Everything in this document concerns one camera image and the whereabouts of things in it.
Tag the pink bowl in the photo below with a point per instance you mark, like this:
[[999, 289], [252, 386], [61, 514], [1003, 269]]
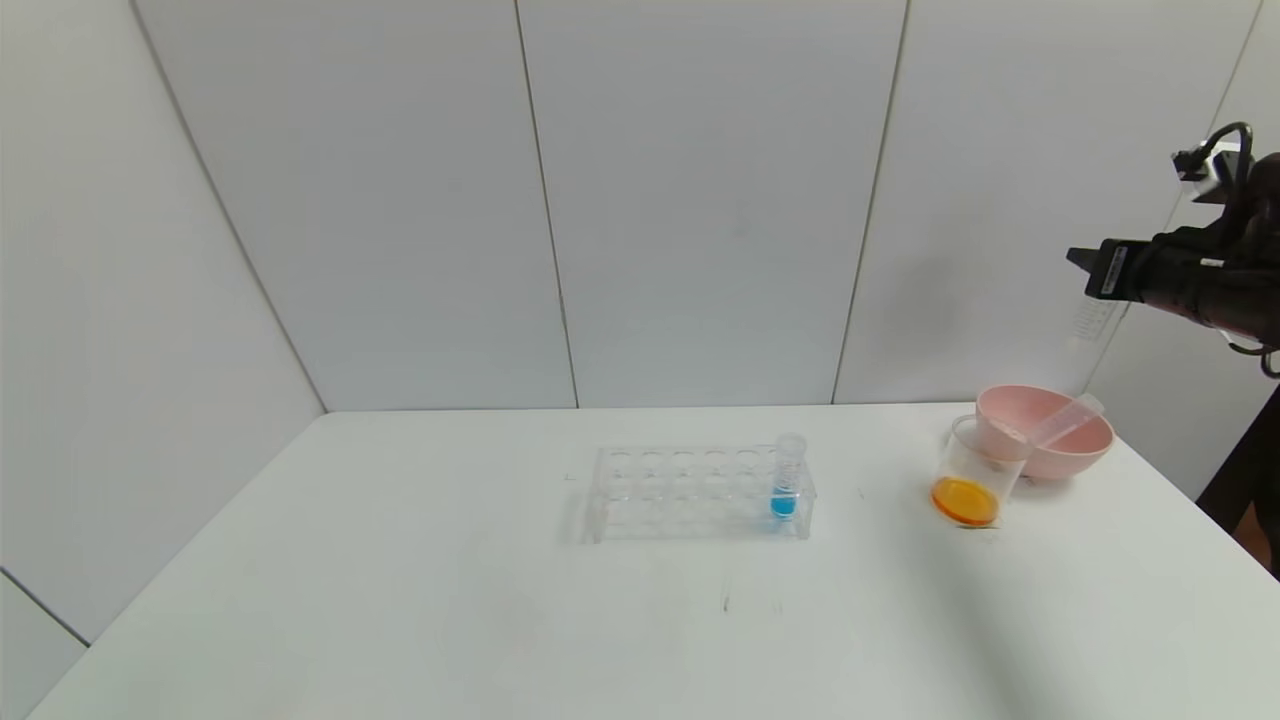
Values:
[[1075, 455]]

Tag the blue pigment test tube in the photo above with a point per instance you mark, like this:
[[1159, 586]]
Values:
[[783, 505]]

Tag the red pigment test tube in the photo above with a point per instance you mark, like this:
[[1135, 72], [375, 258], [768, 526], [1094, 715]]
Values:
[[1065, 420]]

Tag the white grey wrist camera box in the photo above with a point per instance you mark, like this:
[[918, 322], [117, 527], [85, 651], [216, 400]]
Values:
[[1225, 170]]

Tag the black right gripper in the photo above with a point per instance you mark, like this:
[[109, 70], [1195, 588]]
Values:
[[1113, 270]]

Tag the clear acrylic test tube rack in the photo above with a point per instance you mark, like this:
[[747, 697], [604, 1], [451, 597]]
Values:
[[690, 500]]

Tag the clear glass beaker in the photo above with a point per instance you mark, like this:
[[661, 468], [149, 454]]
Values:
[[965, 500]]

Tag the dark brown background object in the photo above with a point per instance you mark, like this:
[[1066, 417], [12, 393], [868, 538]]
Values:
[[1250, 490]]

